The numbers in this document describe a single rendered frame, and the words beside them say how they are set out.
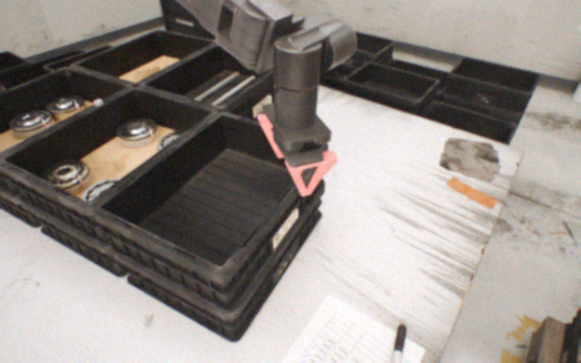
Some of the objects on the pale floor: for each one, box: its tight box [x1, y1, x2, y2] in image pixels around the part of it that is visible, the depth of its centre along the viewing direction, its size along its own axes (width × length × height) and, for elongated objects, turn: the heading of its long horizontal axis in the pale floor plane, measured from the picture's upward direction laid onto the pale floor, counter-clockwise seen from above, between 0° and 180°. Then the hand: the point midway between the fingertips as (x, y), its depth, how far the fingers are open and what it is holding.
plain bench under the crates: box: [0, 85, 525, 363], centre depth 128 cm, size 160×160×70 cm
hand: (293, 170), depth 56 cm, fingers open, 9 cm apart
